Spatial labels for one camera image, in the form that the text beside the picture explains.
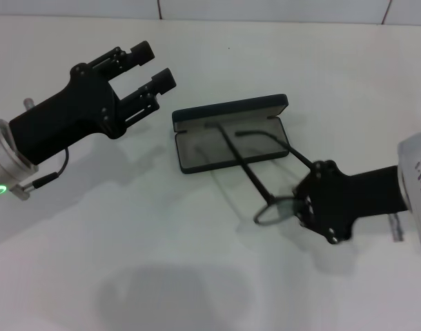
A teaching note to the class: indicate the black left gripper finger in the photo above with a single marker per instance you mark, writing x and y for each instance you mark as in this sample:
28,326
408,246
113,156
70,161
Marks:
164,81
141,53

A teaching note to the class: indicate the black hard glasses case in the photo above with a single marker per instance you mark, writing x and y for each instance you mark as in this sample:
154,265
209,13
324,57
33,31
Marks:
210,157

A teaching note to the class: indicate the left flange silver connector stub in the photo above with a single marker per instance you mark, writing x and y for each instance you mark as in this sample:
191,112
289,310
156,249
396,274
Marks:
28,104

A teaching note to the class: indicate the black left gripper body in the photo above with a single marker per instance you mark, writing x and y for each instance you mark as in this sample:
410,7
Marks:
69,117

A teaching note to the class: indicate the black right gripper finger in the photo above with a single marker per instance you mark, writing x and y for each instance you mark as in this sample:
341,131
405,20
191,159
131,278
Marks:
305,194
310,219

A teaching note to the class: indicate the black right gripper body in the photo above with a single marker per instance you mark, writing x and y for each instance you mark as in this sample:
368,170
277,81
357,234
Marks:
355,196

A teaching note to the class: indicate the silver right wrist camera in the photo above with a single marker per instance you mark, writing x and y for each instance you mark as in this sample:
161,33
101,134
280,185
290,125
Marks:
417,179

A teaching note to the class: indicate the black round-lens glasses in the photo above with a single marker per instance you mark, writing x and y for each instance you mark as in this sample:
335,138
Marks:
276,211

